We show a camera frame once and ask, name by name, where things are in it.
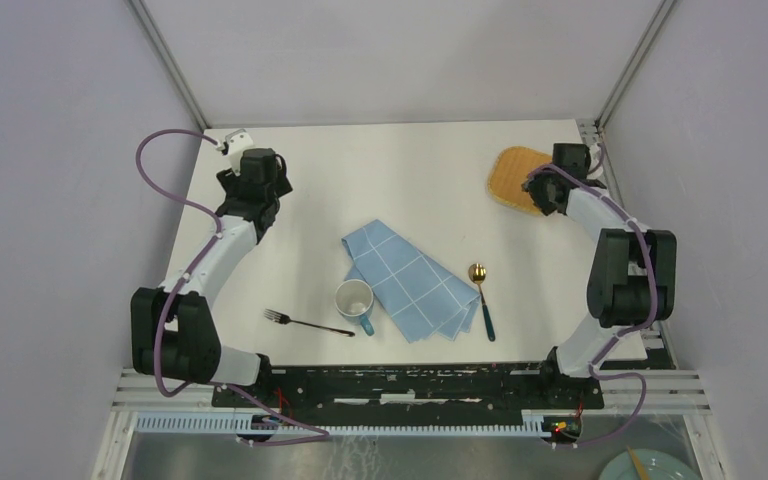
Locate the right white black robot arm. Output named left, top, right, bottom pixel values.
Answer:
left=522, top=143, right=678, bottom=408

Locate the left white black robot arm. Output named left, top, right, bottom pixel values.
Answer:
left=130, top=147, right=292, bottom=407

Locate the woven bamboo placemat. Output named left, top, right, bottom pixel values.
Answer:
left=487, top=146, right=552, bottom=216

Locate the white blue mug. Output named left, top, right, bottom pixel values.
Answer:
left=335, top=279, right=375, bottom=336

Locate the blue checked cloth napkin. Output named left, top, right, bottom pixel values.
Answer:
left=341, top=220, right=480, bottom=343

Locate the green plate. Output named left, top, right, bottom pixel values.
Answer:
left=598, top=449, right=701, bottom=480

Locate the wooden chopstick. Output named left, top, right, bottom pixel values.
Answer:
left=627, top=447, right=650, bottom=480

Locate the light blue cable duct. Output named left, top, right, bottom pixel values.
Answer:
left=135, top=412, right=550, bottom=439

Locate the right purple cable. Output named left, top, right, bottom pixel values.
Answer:
left=526, top=142, right=660, bottom=450

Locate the gold spoon teal handle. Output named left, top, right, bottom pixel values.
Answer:
left=468, top=263, right=496, bottom=342

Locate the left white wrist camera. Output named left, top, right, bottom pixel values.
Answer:
left=216, top=129, right=255, bottom=156

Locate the black metal fork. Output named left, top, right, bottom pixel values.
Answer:
left=264, top=309, right=355, bottom=338

